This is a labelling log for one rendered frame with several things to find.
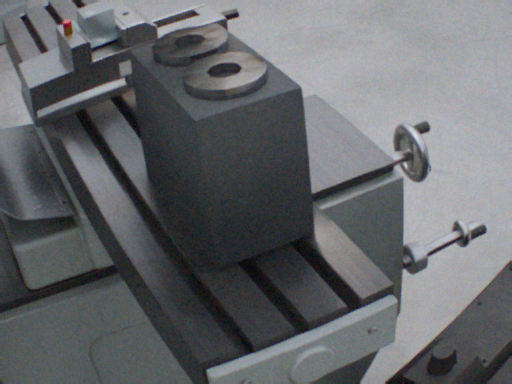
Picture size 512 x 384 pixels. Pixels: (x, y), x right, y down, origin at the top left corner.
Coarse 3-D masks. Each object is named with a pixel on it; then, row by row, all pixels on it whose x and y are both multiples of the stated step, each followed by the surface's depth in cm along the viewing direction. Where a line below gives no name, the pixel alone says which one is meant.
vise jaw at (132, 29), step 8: (120, 8) 144; (128, 8) 144; (136, 8) 147; (120, 16) 141; (128, 16) 141; (136, 16) 140; (144, 16) 143; (120, 24) 138; (128, 24) 138; (136, 24) 137; (144, 24) 138; (152, 24) 139; (120, 32) 137; (128, 32) 137; (136, 32) 138; (144, 32) 139; (152, 32) 139; (120, 40) 139; (128, 40) 138; (136, 40) 139; (144, 40) 140
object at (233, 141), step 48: (144, 48) 111; (192, 48) 106; (240, 48) 107; (144, 96) 110; (192, 96) 98; (240, 96) 97; (288, 96) 98; (144, 144) 117; (192, 144) 98; (240, 144) 98; (288, 144) 101; (192, 192) 103; (240, 192) 101; (288, 192) 104; (240, 240) 104; (288, 240) 107
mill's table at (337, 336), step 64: (64, 0) 185; (64, 128) 135; (128, 128) 132; (128, 192) 123; (128, 256) 108; (192, 256) 107; (256, 256) 106; (320, 256) 105; (192, 320) 98; (256, 320) 97; (320, 320) 97; (384, 320) 99
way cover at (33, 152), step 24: (0, 144) 145; (24, 144) 146; (0, 168) 137; (24, 168) 139; (48, 168) 140; (0, 192) 128; (24, 192) 132; (48, 192) 134; (24, 216) 126; (48, 216) 127
